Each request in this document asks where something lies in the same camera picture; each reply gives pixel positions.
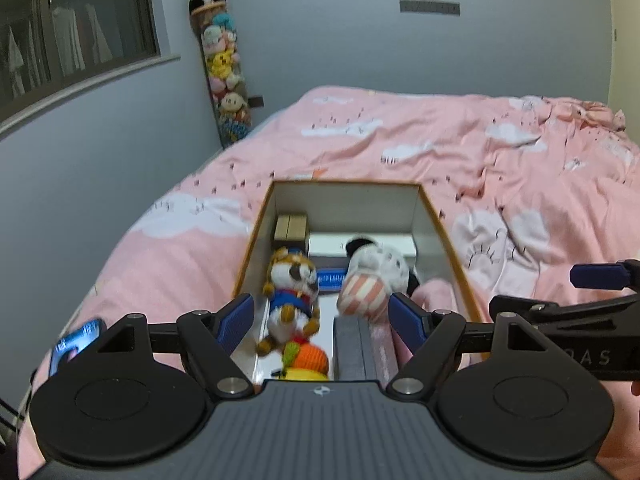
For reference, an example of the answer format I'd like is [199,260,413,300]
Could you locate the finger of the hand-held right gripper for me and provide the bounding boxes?
[489,294,640,332]
[570,259,640,292]

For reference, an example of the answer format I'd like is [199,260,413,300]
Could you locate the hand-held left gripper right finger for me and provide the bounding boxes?
[387,292,551,402]

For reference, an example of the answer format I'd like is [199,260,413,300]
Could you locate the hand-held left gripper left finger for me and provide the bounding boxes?
[97,292,256,402]

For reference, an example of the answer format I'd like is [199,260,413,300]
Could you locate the pink box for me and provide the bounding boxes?
[370,322,402,382]

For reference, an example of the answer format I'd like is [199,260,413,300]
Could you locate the pink striped plush toy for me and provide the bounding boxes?
[336,272,387,321]

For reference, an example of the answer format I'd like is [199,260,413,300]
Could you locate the black and white plush toy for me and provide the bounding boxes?
[345,235,422,297]

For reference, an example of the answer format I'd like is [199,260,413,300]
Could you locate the dark grey box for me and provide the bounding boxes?
[334,316,374,382]

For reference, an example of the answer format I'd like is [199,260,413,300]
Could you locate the tiger plush toy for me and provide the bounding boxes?
[256,246,322,356]

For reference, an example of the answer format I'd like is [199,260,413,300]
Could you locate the orange knit toy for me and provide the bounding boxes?
[282,339,331,376]

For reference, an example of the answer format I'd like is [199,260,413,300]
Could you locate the yellow toy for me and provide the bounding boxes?
[279,367,329,382]

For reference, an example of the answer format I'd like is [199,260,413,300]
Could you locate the dark purple box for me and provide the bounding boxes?
[310,256,352,295]

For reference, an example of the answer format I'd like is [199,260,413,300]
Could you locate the white long box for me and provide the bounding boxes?
[307,231,417,264]

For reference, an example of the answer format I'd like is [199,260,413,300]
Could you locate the white storage box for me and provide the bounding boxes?
[231,180,483,396]

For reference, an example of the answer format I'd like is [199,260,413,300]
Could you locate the pink printed blanket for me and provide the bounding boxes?
[15,85,640,480]

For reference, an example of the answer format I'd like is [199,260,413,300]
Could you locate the smartphone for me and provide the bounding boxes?
[49,317,107,377]

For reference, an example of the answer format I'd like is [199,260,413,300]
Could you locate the hanging column of plush toys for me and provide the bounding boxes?
[189,2,253,149]

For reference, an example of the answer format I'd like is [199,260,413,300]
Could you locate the cream door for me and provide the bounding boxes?
[605,0,640,111]

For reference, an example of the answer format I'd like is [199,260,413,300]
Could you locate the window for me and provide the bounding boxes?
[0,0,181,135]

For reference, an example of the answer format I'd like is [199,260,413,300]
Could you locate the grey wall plate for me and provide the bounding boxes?
[400,0,461,16]

